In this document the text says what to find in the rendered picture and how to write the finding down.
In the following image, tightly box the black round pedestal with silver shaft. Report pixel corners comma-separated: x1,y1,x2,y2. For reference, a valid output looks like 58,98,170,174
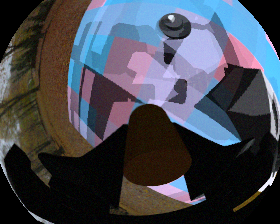
159,12,192,40

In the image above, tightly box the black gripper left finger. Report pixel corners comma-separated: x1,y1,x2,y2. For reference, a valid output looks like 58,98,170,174
38,124,128,210

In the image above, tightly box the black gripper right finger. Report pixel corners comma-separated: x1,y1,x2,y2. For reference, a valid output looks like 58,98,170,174
172,123,254,201

